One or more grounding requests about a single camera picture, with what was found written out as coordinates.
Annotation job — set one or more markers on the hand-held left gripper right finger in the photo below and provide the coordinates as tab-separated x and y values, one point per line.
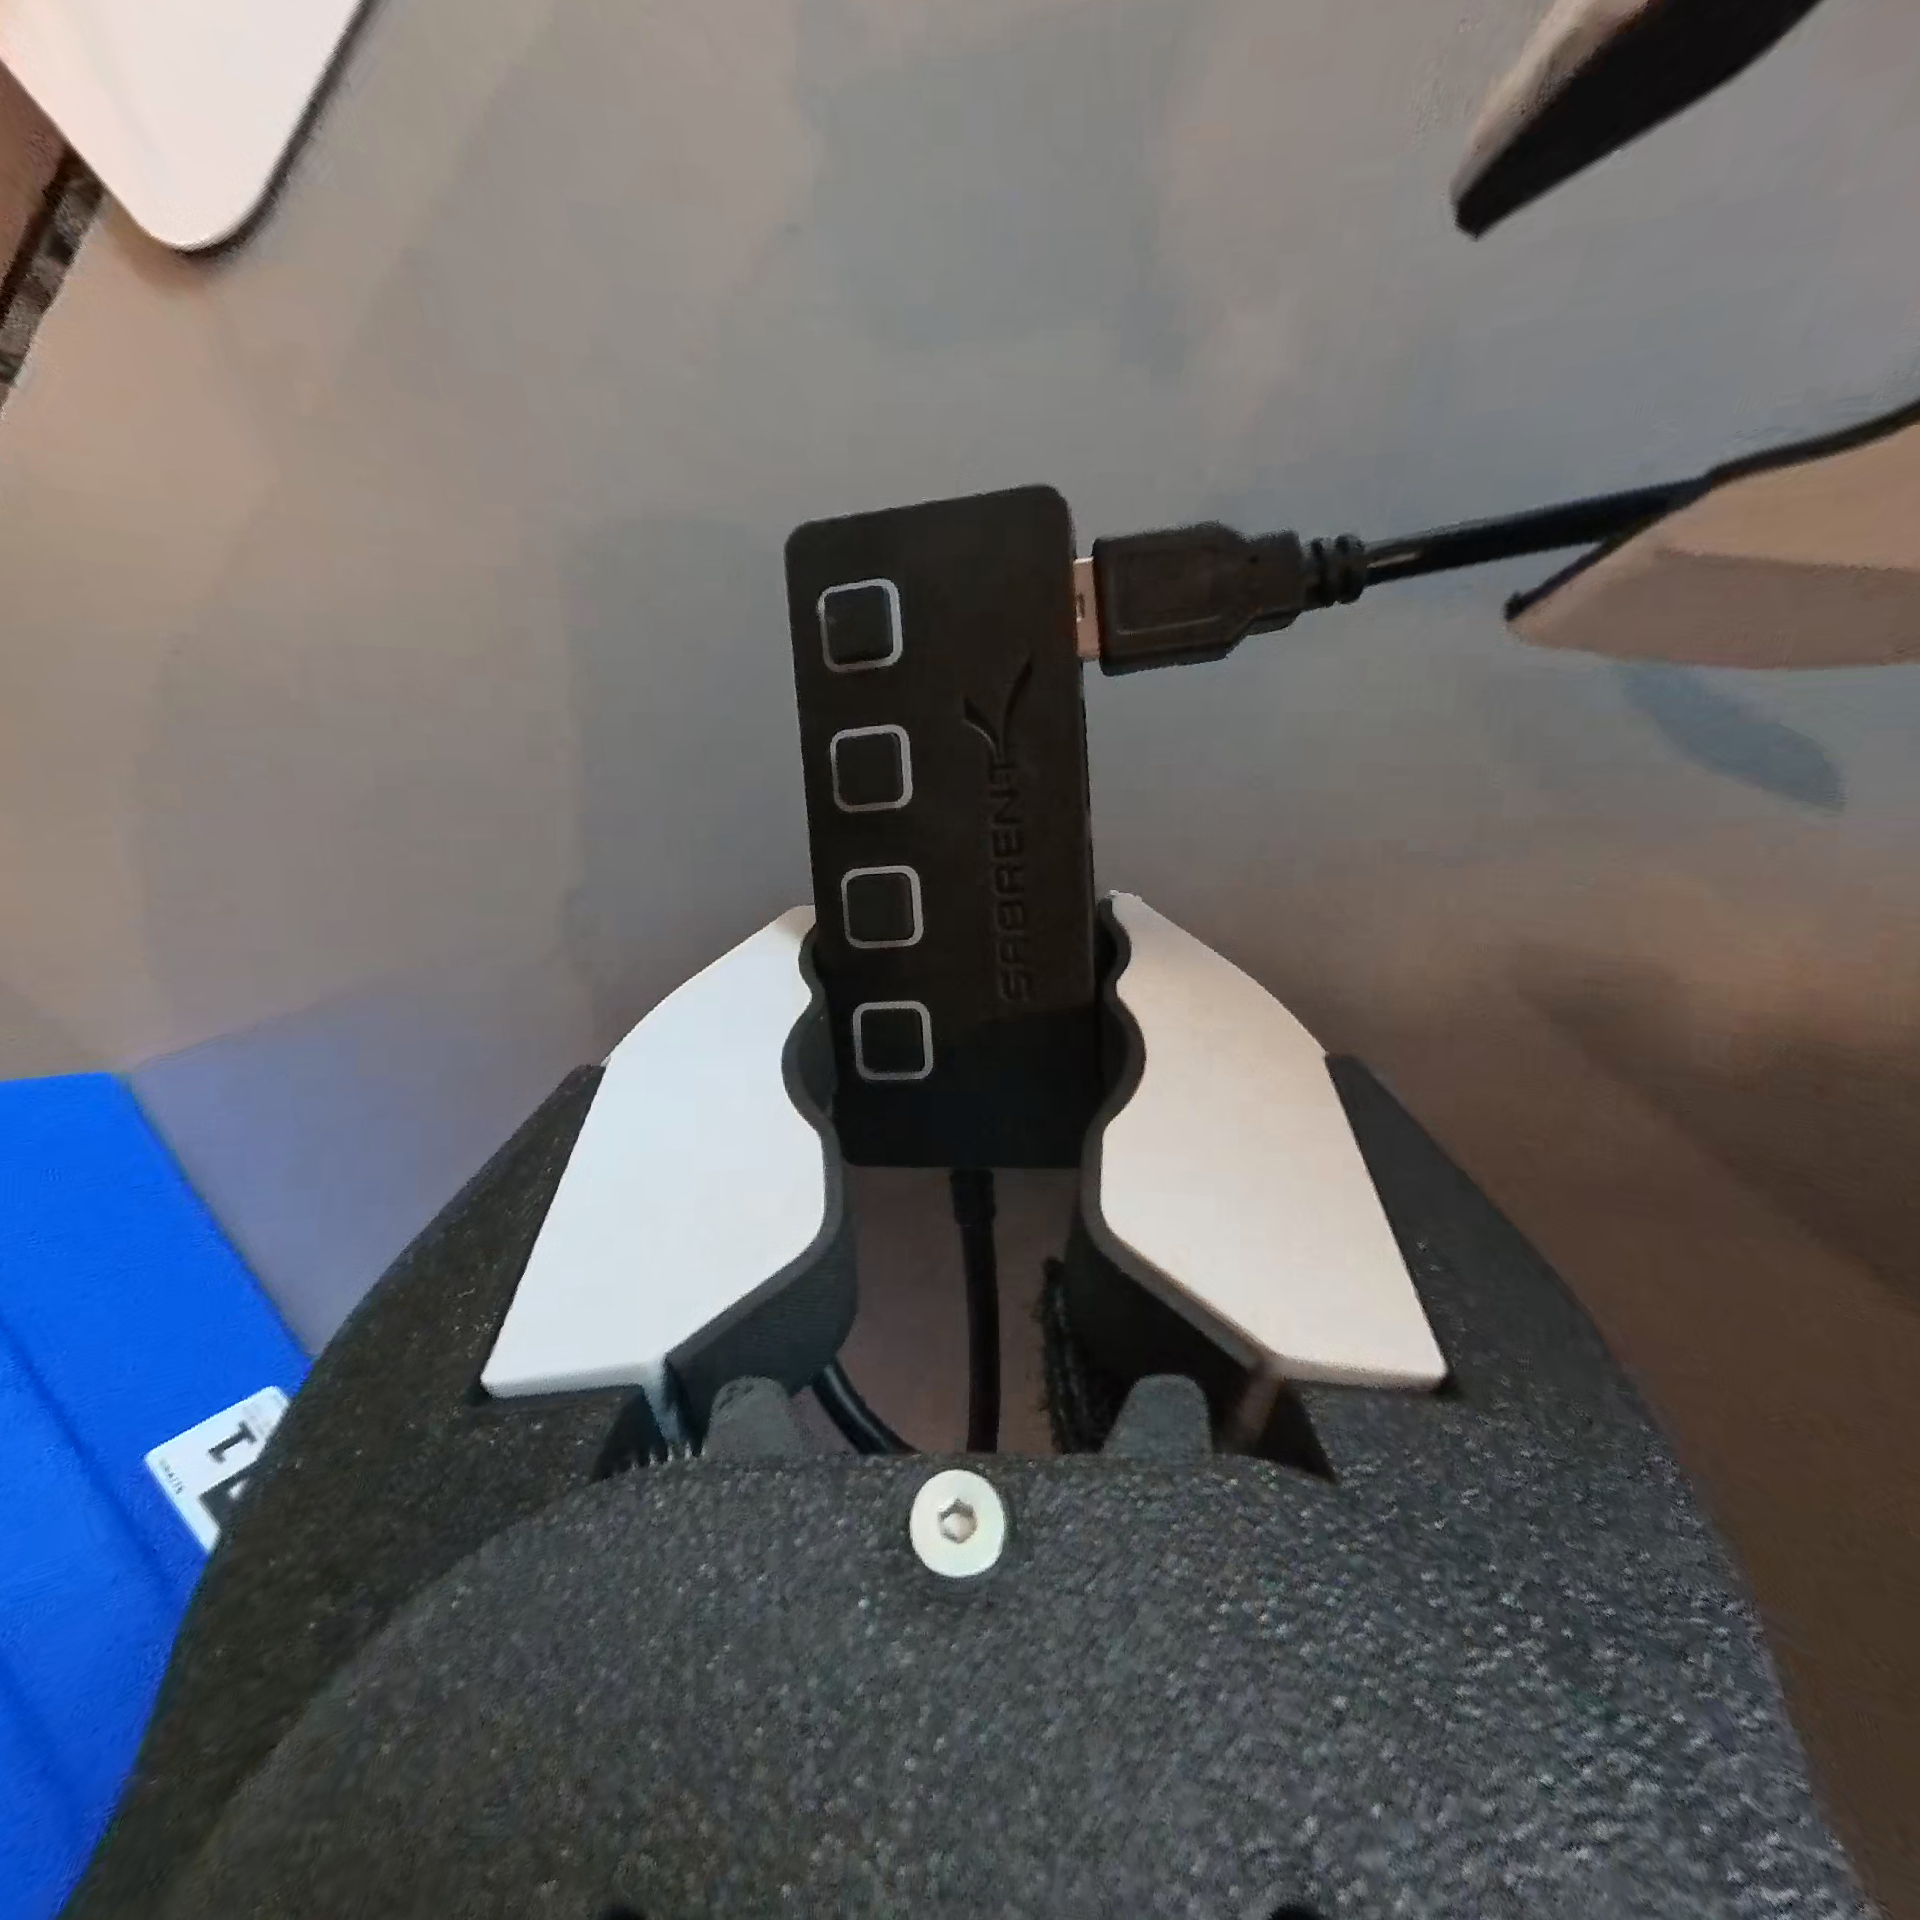
1260	1187

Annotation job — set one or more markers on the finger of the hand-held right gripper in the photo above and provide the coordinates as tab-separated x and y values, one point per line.
1773	573
1621	92

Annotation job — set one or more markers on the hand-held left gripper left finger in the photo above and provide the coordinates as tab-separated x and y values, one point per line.
675	1200

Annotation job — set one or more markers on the black usb hub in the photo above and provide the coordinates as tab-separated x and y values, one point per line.
947	751

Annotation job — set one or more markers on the blue plastic bin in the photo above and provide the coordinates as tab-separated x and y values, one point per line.
76	1411

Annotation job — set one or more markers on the white document stand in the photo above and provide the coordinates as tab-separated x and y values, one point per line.
181	105

